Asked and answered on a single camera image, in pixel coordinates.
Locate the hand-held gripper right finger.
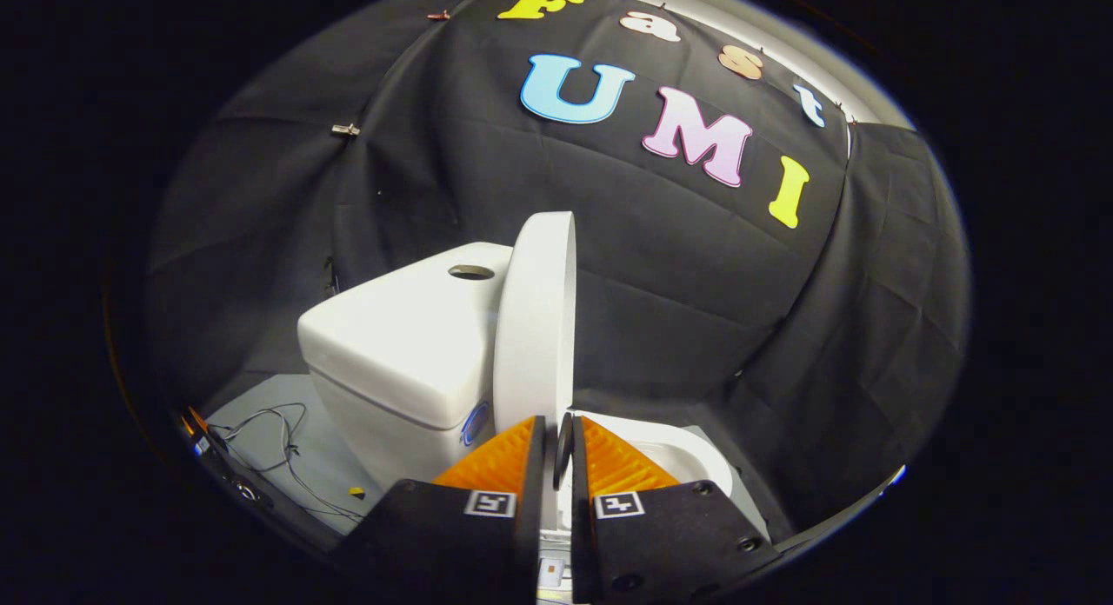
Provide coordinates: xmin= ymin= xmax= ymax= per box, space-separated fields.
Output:
xmin=570 ymin=416 xmax=785 ymax=605

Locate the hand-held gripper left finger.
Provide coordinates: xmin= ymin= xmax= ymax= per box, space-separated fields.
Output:
xmin=335 ymin=416 xmax=549 ymax=605

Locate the white toilet lid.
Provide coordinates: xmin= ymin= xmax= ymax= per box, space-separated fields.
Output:
xmin=492 ymin=211 xmax=577 ymax=442

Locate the white toilet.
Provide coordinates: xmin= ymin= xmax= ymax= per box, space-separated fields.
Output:
xmin=297 ymin=242 xmax=771 ymax=538

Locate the black backdrop cloth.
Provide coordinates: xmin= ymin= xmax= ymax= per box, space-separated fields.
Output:
xmin=143 ymin=0 xmax=970 ymax=545

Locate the thin black cable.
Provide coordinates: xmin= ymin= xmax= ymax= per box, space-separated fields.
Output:
xmin=207 ymin=402 xmax=368 ymax=525

